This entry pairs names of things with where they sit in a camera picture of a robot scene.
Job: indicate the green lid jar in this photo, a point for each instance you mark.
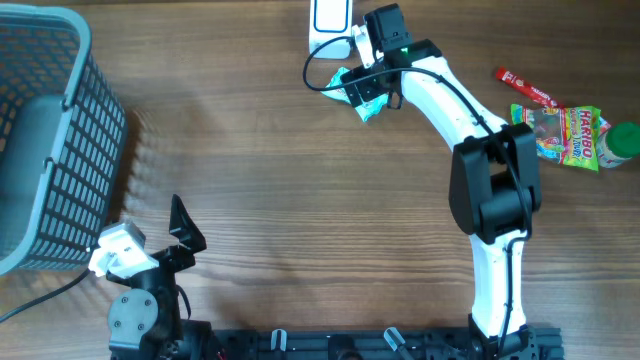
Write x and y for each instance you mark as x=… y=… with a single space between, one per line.
x=618 y=145

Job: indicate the Haribo gummy worms bag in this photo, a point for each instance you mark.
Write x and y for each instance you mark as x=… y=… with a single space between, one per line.
x=564 y=136

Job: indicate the grey plastic shopping basket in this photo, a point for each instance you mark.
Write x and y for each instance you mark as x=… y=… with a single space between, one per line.
x=63 y=131

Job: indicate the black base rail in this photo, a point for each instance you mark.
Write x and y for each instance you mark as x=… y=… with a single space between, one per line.
x=430 y=344

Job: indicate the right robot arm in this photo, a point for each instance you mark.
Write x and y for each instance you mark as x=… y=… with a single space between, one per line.
x=494 y=183

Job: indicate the white barcode scanner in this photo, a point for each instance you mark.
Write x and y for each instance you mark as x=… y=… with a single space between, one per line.
x=329 y=19

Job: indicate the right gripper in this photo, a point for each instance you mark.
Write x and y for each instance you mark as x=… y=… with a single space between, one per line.
x=366 y=88

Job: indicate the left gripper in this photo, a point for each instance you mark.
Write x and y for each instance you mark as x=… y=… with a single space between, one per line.
x=184 y=229

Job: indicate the red Nescafe stick packet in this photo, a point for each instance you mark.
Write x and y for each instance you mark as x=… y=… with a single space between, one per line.
x=525 y=88

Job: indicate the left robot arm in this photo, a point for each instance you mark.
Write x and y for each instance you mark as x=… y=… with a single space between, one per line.
x=145 y=321

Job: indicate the mint green snack packet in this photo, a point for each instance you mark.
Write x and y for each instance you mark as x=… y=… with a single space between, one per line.
x=367 y=109

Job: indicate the small red carton box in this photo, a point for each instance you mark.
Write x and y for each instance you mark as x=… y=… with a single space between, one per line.
x=604 y=126

